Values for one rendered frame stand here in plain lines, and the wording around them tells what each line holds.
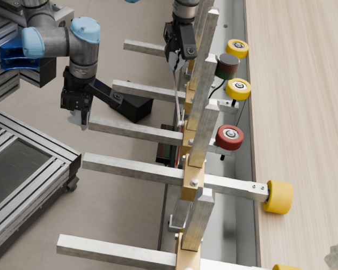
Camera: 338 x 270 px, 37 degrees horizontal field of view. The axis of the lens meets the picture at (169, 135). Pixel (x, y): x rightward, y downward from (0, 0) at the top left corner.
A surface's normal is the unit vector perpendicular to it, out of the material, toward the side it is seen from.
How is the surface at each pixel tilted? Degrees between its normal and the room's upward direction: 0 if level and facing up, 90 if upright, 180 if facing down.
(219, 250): 0
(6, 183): 0
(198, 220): 90
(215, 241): 0
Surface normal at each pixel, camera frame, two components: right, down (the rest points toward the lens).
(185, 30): 0.33, -0.24
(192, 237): -0.09, 0.66
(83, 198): 0.17, -0.72
